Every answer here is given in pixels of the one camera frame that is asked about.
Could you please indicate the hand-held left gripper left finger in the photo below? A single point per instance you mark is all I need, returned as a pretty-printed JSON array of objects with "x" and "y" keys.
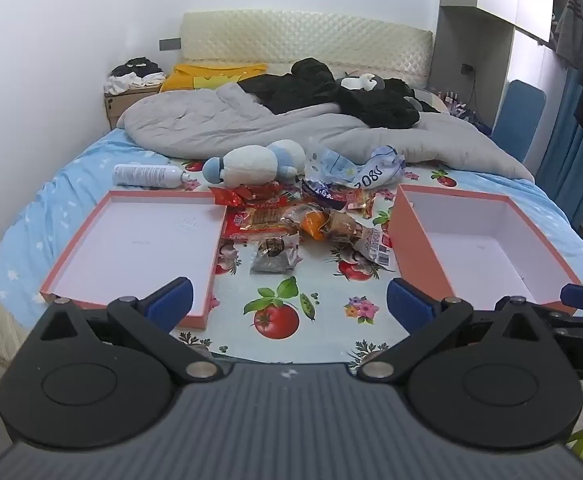
[{"x": 171, "y": 302}]

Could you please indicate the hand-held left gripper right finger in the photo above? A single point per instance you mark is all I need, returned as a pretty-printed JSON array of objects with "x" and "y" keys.
[{"x": 409, "y": 305}]

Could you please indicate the pink cardboard box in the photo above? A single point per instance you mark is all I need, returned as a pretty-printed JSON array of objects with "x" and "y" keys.
[{"x": 481, "y": 255}]

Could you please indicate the orange clear snack packet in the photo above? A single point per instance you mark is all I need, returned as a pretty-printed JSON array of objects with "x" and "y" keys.
[{"x": 311, "y": 222}]

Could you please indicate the dark red foil snack packet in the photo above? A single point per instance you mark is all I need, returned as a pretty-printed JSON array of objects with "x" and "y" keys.
[{"x": 259, "y": 191}]

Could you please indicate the pink cardboard box lid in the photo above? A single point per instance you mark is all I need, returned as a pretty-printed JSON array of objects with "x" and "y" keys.
[{"x": 136, "y": 250}]

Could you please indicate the fruit print bed sheet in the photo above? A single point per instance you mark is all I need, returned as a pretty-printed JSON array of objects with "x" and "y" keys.
[{"x": 321, "y": 280}]

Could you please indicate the small dark brown snack packet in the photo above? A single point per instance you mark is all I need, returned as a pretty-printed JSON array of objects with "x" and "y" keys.
[{"x": 273, "y": 255}]

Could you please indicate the small red snack packet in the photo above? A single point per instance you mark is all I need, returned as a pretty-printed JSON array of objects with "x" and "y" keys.
[{"x": 362, "y": 202}]

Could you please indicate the large red clear snack packet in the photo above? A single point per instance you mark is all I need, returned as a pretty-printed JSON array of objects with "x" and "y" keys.
[{"x": 259, "y": 220}]

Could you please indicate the white lotion bottle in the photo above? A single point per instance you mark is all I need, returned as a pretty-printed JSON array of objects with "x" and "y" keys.
[{"x": 144, "y": 176}]

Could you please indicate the blue curtain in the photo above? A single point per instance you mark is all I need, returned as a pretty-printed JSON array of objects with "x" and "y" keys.
[{"x": 566, "y": 160}]

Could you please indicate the blue snack packet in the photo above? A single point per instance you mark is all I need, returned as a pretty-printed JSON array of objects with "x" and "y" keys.
[{"x": 321, "y": 190}]

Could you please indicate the crumpled blue white plastic bag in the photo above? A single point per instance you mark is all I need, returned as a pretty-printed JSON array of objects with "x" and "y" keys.
[{"x": 361, "y": 167}]

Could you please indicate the white blue plush penguin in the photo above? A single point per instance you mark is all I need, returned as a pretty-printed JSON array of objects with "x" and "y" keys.
[{"x": 251, "y": 165}]

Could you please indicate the blue star bed sheet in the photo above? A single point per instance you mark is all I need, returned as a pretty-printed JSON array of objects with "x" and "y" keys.
[{"x": 46, "y": 200}]

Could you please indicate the blue chair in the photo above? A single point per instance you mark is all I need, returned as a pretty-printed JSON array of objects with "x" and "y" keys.
[{"x": 519, "y": 115}]

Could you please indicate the grey duvet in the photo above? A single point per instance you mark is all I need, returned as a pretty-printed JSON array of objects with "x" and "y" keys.
[{"x": 271, "y": 130}]

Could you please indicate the black clothing pile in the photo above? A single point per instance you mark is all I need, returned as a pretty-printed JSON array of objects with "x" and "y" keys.
[{"x": 371, "y": 105}]

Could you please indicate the small cosmetic bottles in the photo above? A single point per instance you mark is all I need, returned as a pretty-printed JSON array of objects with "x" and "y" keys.
[{"x": 459, "y": 107}]

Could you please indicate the brown cardboard box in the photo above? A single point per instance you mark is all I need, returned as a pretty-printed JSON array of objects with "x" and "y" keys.
[{"x": 121, "y": 105}]

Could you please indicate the yellow pillow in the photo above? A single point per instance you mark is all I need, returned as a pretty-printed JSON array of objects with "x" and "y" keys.
[{"x": 201, "y": 77}]

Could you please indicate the grey striped hanging garment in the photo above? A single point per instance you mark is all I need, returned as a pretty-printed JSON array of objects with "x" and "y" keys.
[{"x": 574, "y": 25}]

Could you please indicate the cream quilted headboard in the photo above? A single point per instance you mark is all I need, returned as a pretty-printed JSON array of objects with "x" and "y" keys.
[{"x": 296, "y": 35}]

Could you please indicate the grey wardrobe cabinet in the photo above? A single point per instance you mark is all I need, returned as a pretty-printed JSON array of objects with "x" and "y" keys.
[{"x": 476, "y": 20}]

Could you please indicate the black wall plug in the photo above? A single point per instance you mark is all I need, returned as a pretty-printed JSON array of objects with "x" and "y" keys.
[{"x": 467, "y": 68}]

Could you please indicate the dark wall switch plate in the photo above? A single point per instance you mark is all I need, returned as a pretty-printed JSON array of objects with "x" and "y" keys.
[{"x": 170, "y": 44}]

